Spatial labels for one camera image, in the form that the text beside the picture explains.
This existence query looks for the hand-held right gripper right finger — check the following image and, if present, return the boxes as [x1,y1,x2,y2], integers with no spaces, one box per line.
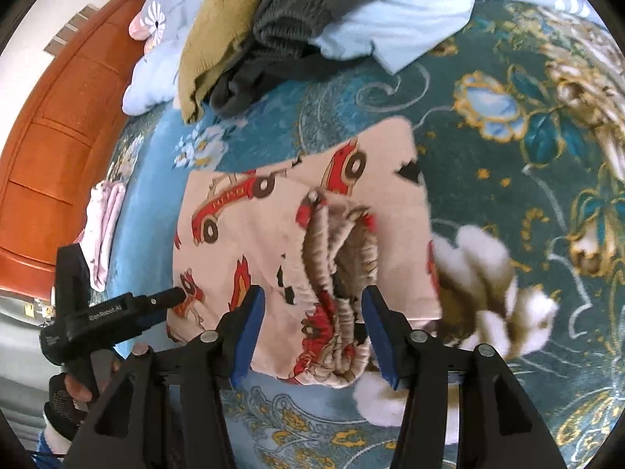
[361,284,570,469]

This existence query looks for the wooden headboard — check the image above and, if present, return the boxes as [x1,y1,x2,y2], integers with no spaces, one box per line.
[0,0,162,300]

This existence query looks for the dark grey pants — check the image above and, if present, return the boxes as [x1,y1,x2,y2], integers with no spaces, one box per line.
[210,0,394,118]

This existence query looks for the folded pink clothes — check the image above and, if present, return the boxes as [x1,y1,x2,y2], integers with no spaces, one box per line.
[78,180,129,293]

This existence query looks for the cream car-print pants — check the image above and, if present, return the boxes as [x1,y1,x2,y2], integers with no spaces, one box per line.
[166,120,443,390]

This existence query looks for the pink pillow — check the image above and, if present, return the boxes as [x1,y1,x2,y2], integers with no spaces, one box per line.
[129,2,168,43]

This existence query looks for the teal floral blanket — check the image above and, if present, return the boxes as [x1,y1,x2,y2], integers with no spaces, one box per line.
[29,0,625,469]

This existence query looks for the person's left hand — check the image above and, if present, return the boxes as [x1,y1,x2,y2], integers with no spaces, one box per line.
[43,347,126,443]

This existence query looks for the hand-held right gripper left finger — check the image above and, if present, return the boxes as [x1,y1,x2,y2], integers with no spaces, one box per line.
[73,284,267,469]

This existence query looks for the light blue garment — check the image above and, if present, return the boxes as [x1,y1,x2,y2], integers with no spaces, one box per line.
[310,0,477,75]

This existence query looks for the blue floral quilt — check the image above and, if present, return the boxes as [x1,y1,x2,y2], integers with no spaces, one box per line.
[122,0,606,117]

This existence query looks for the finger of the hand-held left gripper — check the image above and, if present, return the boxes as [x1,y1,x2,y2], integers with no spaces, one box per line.
[137,286,188,329]

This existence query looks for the olive green knit sweater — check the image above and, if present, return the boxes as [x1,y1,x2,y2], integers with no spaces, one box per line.
[177,0,295,126]

